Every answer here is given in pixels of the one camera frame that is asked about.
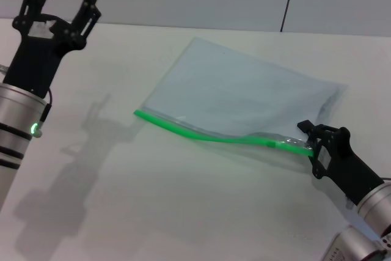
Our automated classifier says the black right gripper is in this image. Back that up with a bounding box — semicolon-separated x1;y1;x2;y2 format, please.
296;120;384;206

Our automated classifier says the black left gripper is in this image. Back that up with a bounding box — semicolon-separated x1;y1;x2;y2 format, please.
2;0;102;99

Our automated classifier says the transparent green zip document bag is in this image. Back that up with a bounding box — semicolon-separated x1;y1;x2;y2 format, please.
133;37;349;160

